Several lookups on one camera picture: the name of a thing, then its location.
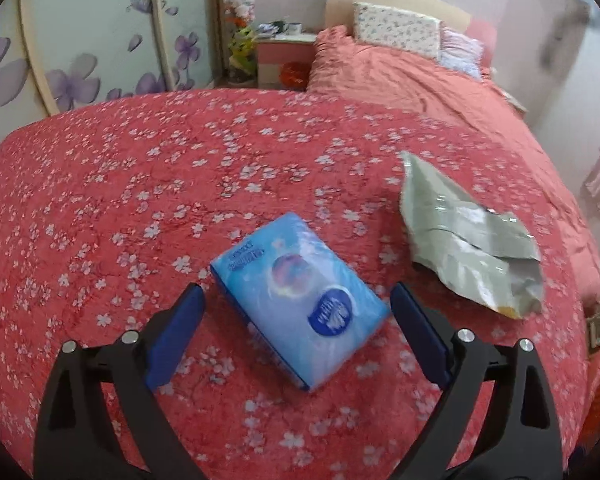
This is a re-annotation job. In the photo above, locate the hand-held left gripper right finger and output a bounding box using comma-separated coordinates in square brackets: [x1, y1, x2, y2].
[390, 281, 566, 480]

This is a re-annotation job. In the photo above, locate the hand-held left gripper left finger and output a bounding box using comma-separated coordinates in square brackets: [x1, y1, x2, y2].
[32, 282, 211, 480]

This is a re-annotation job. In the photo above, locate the blue tissue pack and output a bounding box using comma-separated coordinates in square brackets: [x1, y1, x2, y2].
[210, 211, 392, 392]

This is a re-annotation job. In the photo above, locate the grey plastic mailer bag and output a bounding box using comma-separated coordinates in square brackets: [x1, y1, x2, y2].
[399, 151, 545, 321]

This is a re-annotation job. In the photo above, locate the red floral tablecloth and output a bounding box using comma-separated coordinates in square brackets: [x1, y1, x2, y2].
[0, 87, 600, 480]

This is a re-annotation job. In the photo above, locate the bed with pink duvet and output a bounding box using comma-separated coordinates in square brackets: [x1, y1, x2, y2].
[305, 25, 600, 306]

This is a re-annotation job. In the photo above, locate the purple striped pillow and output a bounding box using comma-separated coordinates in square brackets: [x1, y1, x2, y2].
[437, 27, 486, 78]

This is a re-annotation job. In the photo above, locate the red ornament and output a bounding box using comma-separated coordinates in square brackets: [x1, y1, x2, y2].
[279, 61, 308, 86]

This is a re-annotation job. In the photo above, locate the pink and white nightstand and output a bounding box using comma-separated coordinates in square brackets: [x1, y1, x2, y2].
[254, 32, 321, 92]

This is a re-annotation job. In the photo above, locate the green plush toy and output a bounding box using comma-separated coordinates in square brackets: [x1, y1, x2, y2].
[227, 25, 258, 83]

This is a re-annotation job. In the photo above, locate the white floral pillow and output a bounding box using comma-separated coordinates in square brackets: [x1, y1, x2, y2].
[352, 1, 443, 61]

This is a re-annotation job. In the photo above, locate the wardrobe with flower-print doors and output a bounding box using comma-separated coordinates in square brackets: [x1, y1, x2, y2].
[0, 0, 226, 161]

